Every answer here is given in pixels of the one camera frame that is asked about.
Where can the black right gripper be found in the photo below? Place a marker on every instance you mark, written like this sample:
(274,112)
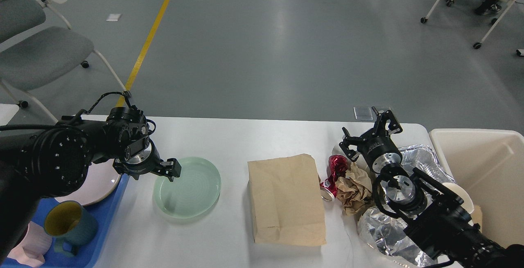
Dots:
(379,150)

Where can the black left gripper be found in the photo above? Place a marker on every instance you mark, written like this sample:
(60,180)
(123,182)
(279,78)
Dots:
(149,161)

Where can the light green plate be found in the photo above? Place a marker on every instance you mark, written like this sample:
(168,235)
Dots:
(193,193)

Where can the dark teal mug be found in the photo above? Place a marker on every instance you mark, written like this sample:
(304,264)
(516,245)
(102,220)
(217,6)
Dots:
(71,225)

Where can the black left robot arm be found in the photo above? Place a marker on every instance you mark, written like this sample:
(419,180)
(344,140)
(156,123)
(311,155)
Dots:
(53,161)

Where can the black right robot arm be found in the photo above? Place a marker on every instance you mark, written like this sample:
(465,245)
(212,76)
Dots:
(435,219)

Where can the grey floor plate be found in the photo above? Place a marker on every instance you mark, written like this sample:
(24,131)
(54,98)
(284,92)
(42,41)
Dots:
(368,113)

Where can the crushed red can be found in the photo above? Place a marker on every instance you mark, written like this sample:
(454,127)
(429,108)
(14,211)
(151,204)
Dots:
(336,167)

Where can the aluminium foil tray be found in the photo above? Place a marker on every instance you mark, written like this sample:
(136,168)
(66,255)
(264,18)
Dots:
(424,158)

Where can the crumpled brown paper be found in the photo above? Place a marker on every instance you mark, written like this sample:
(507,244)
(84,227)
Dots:
(354,190)

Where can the pink plate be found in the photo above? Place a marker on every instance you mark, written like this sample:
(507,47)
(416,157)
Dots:
(102,179)

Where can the crumpled aluminium foil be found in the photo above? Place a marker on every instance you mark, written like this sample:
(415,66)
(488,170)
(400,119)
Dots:
(386,236)

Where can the brown paper bag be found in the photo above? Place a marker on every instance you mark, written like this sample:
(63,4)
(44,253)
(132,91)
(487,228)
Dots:
(286,203)

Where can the white paper cup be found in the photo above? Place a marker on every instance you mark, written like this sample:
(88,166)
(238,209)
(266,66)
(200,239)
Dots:
(467,205)

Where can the beige plastic bin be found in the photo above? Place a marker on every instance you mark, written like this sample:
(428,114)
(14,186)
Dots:
(489,165)

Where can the pink mug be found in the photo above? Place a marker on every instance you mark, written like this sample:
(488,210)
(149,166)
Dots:
(31,249)

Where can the grey chair left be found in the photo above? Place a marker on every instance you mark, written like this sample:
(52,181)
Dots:
(44,56)

